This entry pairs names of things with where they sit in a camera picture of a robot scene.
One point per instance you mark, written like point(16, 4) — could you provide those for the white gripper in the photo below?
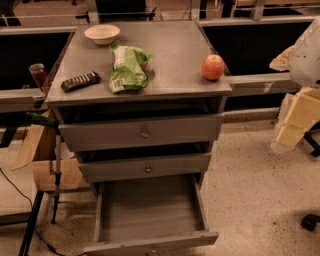
point(306, 61)

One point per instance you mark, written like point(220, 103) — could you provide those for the green rice chip bag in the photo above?
point(128, 68)

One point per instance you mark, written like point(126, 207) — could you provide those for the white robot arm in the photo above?
point(305, 59)

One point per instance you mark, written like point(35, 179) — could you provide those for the grey drawer cabinet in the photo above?
point(175, 87)

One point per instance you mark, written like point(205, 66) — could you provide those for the grey bottom drawer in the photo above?
point(144, 217)

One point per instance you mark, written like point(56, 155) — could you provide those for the grey drawer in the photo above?
point(144, 217)
point(131, 133)
point(144, 167)

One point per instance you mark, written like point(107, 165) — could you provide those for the grey middle drawer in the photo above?
point(144, 167)

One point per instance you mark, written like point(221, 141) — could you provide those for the grey top drawer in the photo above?
point(131, 133)

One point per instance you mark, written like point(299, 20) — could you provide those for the black chair base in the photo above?
point(311, 221)

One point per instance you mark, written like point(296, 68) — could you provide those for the red apple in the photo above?
point(213, 67)

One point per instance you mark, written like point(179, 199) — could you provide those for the white bowl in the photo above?
point(102, 34)

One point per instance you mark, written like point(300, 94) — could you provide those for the black tripod stand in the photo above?
point(37, 119)

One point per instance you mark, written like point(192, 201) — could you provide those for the cardboard box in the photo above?
point(38, 151)

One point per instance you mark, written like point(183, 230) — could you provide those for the brown glass jar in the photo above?
point(40, 76)

